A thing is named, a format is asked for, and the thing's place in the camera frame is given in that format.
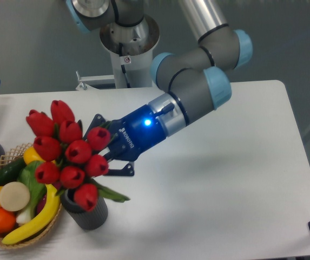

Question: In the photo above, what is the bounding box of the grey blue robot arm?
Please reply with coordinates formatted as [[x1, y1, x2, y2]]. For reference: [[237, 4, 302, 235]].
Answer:
[[66, 1, 253, 176]]

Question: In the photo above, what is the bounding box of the woven wicker basket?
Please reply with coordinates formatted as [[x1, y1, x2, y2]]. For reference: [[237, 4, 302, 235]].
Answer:
[[0, 143, 62, 250]]

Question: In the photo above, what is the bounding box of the green bok choy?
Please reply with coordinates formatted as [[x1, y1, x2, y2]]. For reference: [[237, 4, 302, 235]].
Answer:
[[16, 161, 47, 226]]

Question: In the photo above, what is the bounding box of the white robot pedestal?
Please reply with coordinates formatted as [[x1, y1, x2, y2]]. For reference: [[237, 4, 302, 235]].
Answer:
[[76, 14, 160, 90]]

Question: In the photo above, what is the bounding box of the dark red vegetable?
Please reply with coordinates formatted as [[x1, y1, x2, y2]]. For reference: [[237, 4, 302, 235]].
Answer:
[[35, 182, 61, 215]]

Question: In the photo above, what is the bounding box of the green cucumber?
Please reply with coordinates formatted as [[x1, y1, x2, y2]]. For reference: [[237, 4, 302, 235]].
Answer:
[[0, 158, 26, 186]]

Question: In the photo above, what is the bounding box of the dark grey ribbed vase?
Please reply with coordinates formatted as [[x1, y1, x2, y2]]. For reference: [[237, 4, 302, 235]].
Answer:
[[60, 190, 108, 230]]

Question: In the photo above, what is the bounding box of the red tulip bouquet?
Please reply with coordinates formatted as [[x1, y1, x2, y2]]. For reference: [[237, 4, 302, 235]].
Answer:
[[26, 100, 129, 212]]

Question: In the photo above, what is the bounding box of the beige round radish slice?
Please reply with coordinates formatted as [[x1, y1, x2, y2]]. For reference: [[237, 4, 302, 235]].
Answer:
[[0, 181, 30, 212]]

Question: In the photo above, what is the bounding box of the yellow banana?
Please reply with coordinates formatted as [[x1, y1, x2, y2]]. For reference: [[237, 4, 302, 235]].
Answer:
[[1, 184, 61, 246]]

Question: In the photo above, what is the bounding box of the orange fruit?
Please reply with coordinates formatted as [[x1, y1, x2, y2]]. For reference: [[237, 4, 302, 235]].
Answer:
[[0, 208, 16, 234]]

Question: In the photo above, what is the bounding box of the yellow squash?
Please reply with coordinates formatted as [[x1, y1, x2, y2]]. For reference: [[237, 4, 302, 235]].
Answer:
[[23, 146, 45, 165]]

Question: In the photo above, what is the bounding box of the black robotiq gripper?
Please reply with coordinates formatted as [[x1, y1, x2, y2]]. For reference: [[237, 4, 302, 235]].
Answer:
[[83, 105, 167, 177]]

